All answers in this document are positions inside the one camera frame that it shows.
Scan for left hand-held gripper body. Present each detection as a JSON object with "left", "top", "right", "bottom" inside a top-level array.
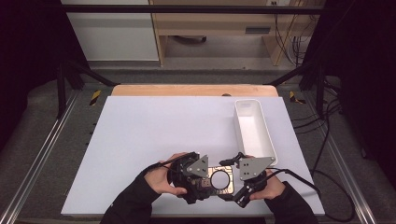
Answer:
[{"left": 167, "top": 151, "right": 216, "bottom": 202}]

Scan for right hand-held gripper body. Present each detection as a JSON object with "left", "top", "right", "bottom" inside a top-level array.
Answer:
[{"left": 232, "top": 151, "right": 276, "bottom": 190}]

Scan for dark patterned phone case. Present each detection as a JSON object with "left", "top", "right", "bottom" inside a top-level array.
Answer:
[{"left": 199, "top": 165, "right": 235, "bottom": 197}]

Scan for white plastic bin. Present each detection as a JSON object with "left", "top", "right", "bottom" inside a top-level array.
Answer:
[{"left": 233, "top": 98, "right": 278, "bottom": 166}]

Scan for person's right hand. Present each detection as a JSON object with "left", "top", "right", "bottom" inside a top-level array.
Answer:
[{"left": 250, "top": 177, "right": 287, "bottom": 201}]

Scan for person's left hand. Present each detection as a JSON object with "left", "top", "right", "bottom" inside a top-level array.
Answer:
[{"left": 143, "top": 152, "right": 190, "bottom": 196}]

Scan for white table mat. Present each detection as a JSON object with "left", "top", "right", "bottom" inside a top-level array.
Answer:
[{"left": 60, "top": 95, "right": 325, "bottom": 217}]

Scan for wooden table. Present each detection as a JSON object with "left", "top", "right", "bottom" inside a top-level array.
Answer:
[{"left": 111, "top": 83, "right": 279, "bottom": 97}]

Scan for yellow black hazard tape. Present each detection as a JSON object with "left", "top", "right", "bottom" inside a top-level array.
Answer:
[
  {"left": 289, "top": 91, "right": 306, "bottom": 105},
  {"left": 89, "top": 90, "right": 103, "bottom": 106}
]

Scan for light wooden desk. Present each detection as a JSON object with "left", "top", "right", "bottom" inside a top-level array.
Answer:
[{"left": 148, "top": 0, "right": 325, "bottom": 67}]

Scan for black curtain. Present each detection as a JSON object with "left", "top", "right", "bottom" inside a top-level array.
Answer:
[
  {"left": 311, "top": 0, "right": 396, "bottom": 181},
  {"left": 0, "top": 0, "right": 90, "bottom": 150}
]

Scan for white cabinet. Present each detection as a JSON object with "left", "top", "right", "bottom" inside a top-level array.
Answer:
[{"left": 61, "top": 0, "right": 161, "bottom": 62}]

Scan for left hand-held gripper cable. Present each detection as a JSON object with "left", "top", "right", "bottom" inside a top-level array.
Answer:
[{"left": 146, "top": 152, "right": 199, "bottom": 172}]

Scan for hand-held gripper cable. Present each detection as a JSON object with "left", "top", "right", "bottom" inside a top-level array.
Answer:
[
  {"left": 146, "top": 152, "right": 199, "bottom": 172},
  {"left": 258, "top": 167, "right": 357, "bottom": 223}
]

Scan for right hand-held gripper cable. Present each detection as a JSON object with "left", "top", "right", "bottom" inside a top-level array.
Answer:
[{"left": 258, "top": 167, "right": 357, "bottom": 223}]

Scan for black floor cables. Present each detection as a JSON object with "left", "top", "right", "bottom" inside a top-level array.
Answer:
[{"left": 292, "top": 77, "right": 344, "bottom": 134}]

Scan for aluminium floor rail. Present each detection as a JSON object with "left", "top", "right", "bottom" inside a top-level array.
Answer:
[
  {"left": 0, "top": 90, "right": 80, "bottom": 224},
  {"left": 300, "top": 90, "right": 377, "bottom": 224}
]

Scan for black frame brace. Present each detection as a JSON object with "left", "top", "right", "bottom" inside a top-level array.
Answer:
[
  {"left": 264, "top": 60, "right": 326, "bottom": 118},
  {"left": 55, "top": 59, "right": 120, "bottom": 119}
]

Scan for hanging cable bundle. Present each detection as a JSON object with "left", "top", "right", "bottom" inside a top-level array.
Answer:
[{"left": 274, "top": 12, "right": 316, "bottom": 66}]

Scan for grey desk handle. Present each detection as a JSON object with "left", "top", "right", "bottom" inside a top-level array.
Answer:
[{"left": 245, "top": 26, "right": 272, "bottom": 35}]

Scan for black frame crossbar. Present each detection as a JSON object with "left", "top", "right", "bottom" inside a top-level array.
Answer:
[{"left": 60, "top": 4, "right": 328, "bottom": 15}]

